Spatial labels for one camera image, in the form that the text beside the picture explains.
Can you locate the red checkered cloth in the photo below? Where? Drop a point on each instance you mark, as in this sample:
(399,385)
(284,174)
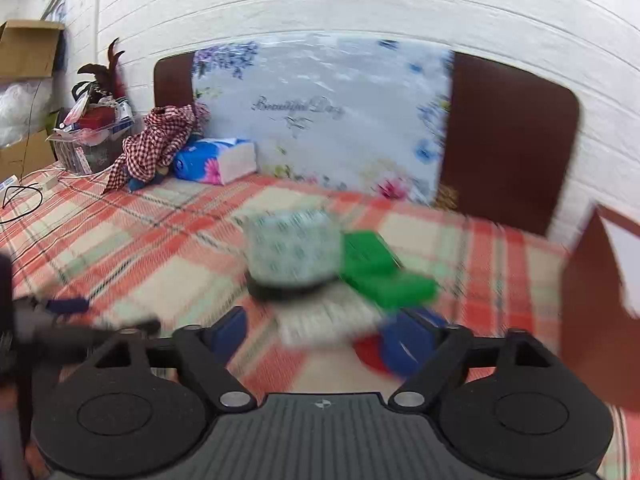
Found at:
(155,142)

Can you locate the plaid blanket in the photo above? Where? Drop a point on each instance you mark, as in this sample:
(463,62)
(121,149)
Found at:
(150,240)

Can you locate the open cardboard box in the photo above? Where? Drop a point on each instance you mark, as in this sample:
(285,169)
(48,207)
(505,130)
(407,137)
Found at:
(30,47)

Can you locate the green box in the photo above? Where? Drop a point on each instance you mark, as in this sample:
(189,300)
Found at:
(365,252)
(395,289)

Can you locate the red round item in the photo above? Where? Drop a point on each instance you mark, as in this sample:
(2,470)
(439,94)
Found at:
(372,352)

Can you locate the blue floral tissue pack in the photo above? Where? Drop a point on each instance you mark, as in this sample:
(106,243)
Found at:
(215,161)

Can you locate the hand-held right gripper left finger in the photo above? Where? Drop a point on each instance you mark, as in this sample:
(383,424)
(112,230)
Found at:
(231,331)

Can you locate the brown headboard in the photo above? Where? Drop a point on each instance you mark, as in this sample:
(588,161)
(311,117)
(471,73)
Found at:
(505,150)

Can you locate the brown cardboard box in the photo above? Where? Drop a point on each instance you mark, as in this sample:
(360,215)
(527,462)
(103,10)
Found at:
(25,152)

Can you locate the white plastic bag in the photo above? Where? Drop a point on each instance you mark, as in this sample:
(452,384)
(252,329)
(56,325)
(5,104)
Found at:
(17,112)

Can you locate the white power adapter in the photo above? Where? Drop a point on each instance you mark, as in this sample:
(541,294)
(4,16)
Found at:
(47,183)

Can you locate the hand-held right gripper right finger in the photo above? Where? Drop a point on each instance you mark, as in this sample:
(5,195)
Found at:
(414,336)

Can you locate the white grey cloth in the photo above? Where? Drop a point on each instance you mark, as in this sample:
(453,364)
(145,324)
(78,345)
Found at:
(325,321)

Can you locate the basket of small goods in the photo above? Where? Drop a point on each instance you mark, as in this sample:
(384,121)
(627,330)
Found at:
(90,135)

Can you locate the dark red feather decoration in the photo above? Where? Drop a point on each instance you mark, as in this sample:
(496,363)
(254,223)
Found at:
(106,77)

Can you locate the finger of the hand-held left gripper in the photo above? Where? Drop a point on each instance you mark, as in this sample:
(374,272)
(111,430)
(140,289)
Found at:
(95,332)
(65,305)

